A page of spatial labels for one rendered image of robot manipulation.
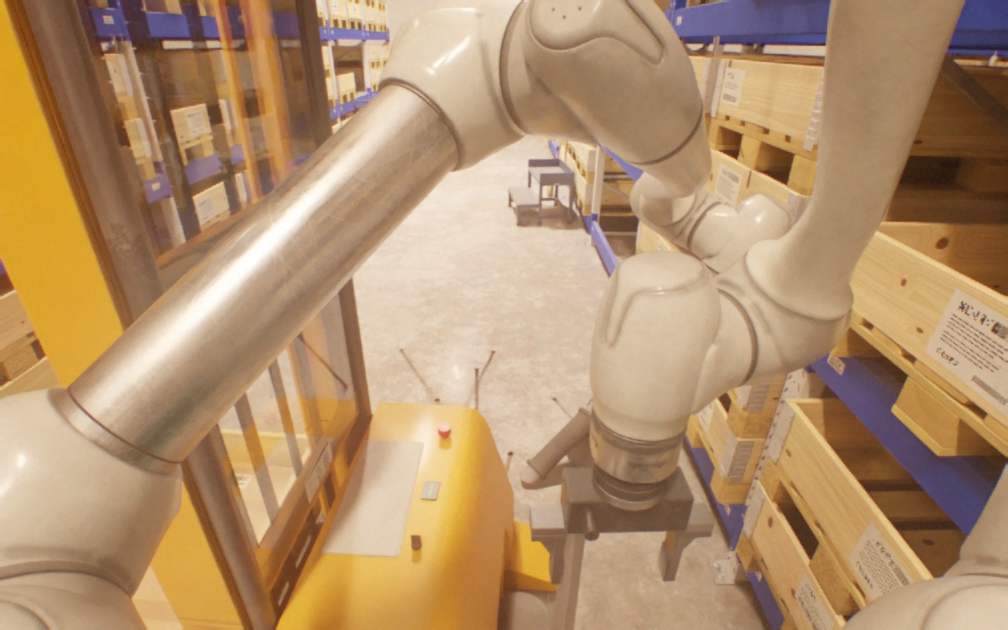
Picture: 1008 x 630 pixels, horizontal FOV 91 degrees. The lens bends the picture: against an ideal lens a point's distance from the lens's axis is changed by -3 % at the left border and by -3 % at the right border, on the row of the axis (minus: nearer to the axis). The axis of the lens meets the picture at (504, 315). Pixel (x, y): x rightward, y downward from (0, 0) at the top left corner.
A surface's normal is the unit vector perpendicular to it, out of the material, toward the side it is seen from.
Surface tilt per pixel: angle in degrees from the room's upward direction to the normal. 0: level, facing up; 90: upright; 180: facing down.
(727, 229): 59
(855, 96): 132
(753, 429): 90
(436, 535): 14
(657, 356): 84
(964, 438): 90
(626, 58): 100
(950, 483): 90
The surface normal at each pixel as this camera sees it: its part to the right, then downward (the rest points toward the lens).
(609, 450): -0.72, 0.32
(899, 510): 0.01, -0.88
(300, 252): 0.48, 0.01
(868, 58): -0.55, 0.83
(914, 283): -1.00, 0.00
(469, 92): 0.32, 0.34
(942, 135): 0.01, 0.47
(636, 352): -0.51, 0.28
